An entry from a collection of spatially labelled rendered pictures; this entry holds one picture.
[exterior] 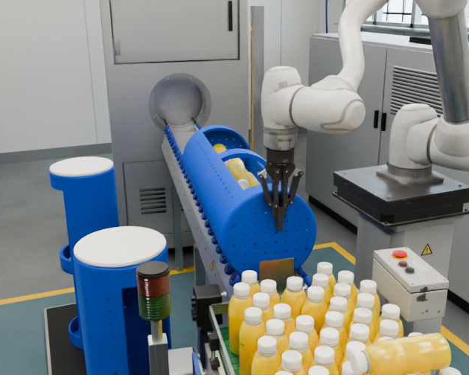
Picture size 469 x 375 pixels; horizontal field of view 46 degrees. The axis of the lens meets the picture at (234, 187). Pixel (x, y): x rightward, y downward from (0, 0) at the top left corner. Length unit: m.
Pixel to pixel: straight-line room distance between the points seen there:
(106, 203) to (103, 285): 0.93
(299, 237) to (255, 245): 0.13
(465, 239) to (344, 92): 2.15
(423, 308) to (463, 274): 2.01
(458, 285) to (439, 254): 1.29
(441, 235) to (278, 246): 0.76
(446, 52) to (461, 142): 0.32
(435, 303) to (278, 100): 0.62
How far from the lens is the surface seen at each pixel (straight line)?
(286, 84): 1.43
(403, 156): 2.08
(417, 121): 2.05
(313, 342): 1.27
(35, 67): 6.46
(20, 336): 3.37
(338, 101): 1.32
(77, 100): 6.53
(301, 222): 1.62
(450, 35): 1.77
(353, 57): 1.48
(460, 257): 3.43
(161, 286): 1.08
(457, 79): 1.84
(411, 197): 1.98
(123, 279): 1.64
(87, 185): 2.49
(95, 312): 1.73
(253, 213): 1.57
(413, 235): 2.10
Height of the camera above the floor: 1.75
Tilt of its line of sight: 19 degrees down
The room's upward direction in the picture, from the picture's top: 1 degrees counter-clockwise
